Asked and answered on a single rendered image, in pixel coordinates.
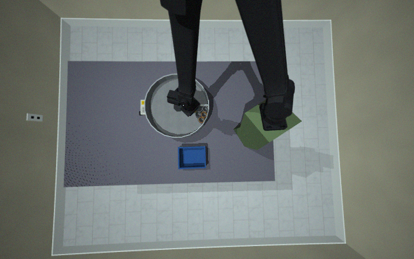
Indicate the blue open crate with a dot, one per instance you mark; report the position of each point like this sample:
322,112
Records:
191,157

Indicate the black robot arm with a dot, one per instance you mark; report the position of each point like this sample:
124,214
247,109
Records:
263,23

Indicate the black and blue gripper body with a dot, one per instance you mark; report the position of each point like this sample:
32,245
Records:
191,111

